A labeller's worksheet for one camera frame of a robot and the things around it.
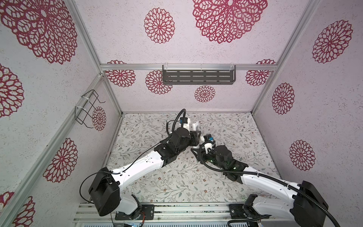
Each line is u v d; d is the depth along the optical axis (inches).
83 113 29.9
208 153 26.1
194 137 25.6
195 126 27.8
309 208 15.8
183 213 29.4
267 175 19.7
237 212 28.7
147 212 28.9
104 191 15.9
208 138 26.0
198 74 38.1
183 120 25.2
